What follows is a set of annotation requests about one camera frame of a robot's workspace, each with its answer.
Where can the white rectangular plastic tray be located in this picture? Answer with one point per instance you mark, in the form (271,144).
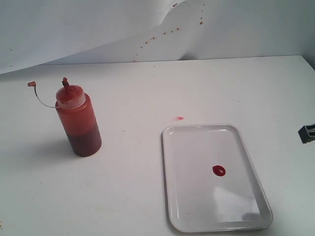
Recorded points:
(198,201)

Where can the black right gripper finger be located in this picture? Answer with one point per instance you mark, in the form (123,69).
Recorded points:
(307,133)

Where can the red ketchup squeeze bottle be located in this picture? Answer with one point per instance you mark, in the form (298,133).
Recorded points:
(75,110)

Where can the red ketchup blob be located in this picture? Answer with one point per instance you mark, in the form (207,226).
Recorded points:
(219,170)

